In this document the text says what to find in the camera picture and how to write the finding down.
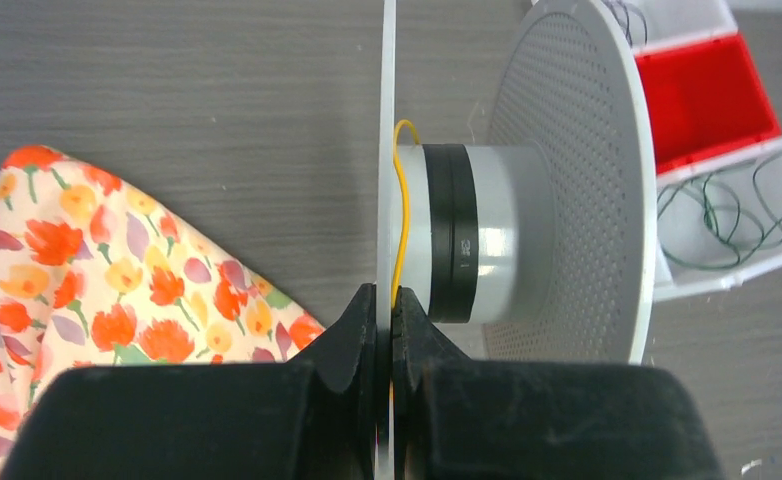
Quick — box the floral orange cloth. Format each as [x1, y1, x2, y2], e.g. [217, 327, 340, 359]
[0, 145, 323, 469]

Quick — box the blue wire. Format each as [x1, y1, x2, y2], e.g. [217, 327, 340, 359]
[602, 0, 651, 49]

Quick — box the yellow wire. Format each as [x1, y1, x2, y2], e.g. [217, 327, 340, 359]
[388, 118, 423, 313]

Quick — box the green wire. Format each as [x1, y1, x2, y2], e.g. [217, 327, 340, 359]
[655, 142, 782, 272]

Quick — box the white plastic bin with blue wire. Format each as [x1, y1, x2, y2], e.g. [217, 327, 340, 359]
[601, 1, 739, 58]

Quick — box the red plastic bin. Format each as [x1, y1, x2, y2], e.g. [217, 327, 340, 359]
[635, 34, 782, 176]

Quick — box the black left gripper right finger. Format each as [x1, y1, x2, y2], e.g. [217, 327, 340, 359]
[391, 288, 725, 479]

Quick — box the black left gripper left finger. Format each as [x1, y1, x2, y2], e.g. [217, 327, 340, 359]
[0, 284, 376, 479]

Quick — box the white perforated cable spool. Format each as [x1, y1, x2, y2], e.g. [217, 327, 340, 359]
[373, 0, 659, 480]

